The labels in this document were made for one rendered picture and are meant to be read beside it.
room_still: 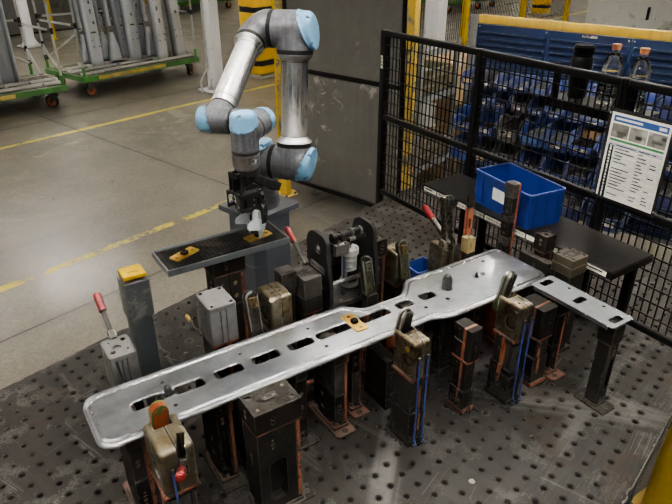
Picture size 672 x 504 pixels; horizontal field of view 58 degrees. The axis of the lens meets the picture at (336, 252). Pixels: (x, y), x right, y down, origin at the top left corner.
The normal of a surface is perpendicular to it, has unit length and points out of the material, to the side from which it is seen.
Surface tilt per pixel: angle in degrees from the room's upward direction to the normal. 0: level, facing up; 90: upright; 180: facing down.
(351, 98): 89
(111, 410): 0
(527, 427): 0
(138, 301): 90
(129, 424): 0
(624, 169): 90
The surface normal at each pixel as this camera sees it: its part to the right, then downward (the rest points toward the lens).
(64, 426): 0.00, -0.88
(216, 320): 0.55, 0.39
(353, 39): -0.66, 0.37
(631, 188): -0.84, 0.26
